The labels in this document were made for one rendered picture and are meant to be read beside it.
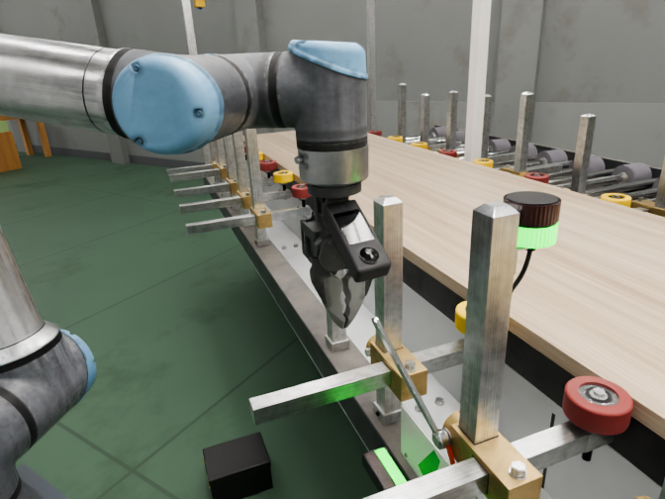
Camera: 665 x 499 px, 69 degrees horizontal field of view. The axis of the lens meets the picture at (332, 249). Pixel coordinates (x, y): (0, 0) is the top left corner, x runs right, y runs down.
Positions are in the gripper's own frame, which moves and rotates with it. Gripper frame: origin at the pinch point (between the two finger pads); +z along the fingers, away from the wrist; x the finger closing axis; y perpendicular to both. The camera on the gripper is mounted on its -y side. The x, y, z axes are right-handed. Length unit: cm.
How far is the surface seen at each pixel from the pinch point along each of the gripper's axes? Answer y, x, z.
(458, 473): -19.5, -6.1, 12.2
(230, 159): 158, -11, 6
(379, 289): 9.4, -10.0, 1.4
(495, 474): -22.0, -9.4, 11.2
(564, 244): 23, -65, 8
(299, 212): 104, -25, 17
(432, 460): -9.3, -9.3, 21.0
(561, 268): 13, -54, 8
